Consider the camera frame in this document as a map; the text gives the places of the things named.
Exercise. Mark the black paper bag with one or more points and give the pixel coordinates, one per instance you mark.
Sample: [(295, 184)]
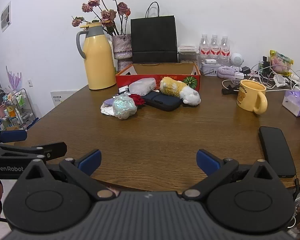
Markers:
[(153, 40)]

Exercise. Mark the red cardboard box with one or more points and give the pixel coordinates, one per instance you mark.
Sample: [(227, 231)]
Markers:
[(160, 78)]

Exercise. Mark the purple tissue pack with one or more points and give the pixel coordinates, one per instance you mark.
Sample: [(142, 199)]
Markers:
[(296, 103)]

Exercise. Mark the white charger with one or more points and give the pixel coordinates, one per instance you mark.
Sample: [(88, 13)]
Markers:
[(239, 75)]

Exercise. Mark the dark small bottle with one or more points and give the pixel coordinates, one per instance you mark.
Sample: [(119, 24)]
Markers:
[(265, 65)]

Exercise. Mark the white earbud case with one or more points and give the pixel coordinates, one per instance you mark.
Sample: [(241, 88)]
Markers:
[(210, 61)]

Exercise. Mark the dried rose bouquet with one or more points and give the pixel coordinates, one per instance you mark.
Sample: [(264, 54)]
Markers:
[(107, 12)]

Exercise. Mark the wall paper notice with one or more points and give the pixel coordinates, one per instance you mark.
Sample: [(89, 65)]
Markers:
[(5, 16)]

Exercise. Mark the purple fluffy headband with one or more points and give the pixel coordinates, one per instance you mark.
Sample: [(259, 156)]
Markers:
[(226, 71)]

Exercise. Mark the navy zip pouch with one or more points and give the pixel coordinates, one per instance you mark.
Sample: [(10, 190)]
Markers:
[(162, 102)]

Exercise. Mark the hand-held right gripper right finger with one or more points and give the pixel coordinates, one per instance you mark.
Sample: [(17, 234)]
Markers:
[(207, 162)]

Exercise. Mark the black charger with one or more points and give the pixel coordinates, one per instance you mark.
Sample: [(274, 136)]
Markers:
[(246, 69)]

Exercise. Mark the yellow thermos jug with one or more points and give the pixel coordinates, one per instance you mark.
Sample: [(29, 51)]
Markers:
[(100, 57)]

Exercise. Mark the red fabric rose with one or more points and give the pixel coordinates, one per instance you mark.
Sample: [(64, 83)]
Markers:
[(138, 99)]

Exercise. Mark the clear water bottle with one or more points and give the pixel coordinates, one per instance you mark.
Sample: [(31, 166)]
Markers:
[(224, 49), (204, 48), (214, 48)]

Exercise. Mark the iridescent pouch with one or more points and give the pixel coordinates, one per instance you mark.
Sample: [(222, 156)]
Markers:
[(123, 106)]

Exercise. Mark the yellow pink snack packet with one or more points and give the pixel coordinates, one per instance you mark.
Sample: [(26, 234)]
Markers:
[(281, 62)]

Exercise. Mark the black clip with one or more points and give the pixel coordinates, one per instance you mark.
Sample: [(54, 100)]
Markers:
[(229, 90)]

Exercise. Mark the white flat box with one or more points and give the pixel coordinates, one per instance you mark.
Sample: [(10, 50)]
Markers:
[(187, 50)]

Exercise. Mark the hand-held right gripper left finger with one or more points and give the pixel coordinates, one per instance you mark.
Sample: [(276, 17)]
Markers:
[(90, 161)]

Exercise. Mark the yellow white plush toy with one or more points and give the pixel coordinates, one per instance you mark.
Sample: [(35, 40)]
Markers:
[(177, 88)]

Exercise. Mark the yellow mug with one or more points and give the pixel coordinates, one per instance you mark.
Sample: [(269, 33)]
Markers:
[(251, 96)]

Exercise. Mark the mottled purple vase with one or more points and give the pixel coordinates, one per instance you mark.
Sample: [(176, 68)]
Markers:
[(122, 51)]

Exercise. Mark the purple wall hanger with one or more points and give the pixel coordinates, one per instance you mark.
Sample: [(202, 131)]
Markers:
[(13, 78)]

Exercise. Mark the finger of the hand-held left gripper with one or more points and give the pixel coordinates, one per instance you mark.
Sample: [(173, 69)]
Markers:
[(40, 150), (13, 135)]

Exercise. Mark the pale tin box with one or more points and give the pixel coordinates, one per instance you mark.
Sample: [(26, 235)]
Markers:
[(210, 70)]

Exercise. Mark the purple cloth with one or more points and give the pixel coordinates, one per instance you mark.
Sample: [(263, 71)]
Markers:
[(108, 101)]

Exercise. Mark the black phone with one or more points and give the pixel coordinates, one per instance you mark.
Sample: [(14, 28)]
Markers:
[(277, 152)]

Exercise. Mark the white round speaker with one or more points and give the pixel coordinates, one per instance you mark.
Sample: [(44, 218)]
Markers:
[(237, 59)]

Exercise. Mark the white cloth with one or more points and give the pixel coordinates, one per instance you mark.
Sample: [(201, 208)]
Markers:
[(106, 110)]

